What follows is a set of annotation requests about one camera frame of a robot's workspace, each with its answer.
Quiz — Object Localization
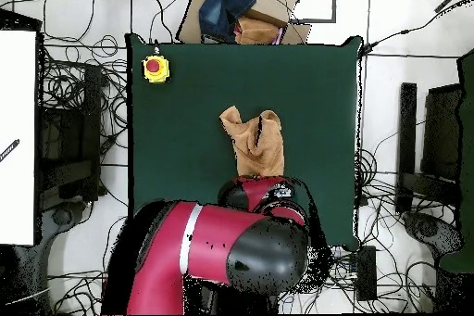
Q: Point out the peach terry towel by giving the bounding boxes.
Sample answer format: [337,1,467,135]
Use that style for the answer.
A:
[218,105,286,179]

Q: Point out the black flat panel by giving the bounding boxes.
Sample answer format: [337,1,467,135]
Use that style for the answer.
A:
[420,83,464,183]

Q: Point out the dark green table cloth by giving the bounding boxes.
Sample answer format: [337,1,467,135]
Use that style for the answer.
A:
[124,32,365,252]

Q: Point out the yellow emergency stop button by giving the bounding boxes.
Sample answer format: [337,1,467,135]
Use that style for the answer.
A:
[142,54,172,85]

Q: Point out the crumpled orange cloth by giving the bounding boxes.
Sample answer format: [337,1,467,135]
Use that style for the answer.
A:
[233,16,283,45]

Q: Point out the blue jeans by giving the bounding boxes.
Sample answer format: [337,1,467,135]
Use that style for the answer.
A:
[198,0,257,44]

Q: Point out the brown cardboard box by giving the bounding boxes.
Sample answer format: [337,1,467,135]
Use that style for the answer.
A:
[176,0,313,45]

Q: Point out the black upright bar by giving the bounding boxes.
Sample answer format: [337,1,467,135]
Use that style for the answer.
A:
[394,82,418,214]

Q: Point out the white panel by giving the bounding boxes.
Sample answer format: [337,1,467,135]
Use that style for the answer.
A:
[0,30,37,246]

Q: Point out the black striped bar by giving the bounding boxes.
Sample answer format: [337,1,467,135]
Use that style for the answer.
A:
[0,138,20,163]

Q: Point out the green cloth sheet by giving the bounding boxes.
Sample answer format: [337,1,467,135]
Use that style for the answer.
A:
[438,48,474,273]

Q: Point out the black cable tangle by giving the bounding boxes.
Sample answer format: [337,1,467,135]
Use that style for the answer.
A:
[38,33,130,154]
[310,148,456,313]

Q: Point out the curved black cable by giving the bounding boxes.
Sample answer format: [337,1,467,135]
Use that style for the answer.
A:
[140,0,175,44]

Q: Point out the black cable with plug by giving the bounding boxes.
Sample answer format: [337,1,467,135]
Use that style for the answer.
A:
[360,0,474,56]

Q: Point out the black pedestal leg with knob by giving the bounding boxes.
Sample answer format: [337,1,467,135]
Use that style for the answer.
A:
[403,210,464,258]
[36,199,88,250]

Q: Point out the looped black cable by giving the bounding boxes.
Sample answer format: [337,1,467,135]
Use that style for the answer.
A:
[43,0,100,42]

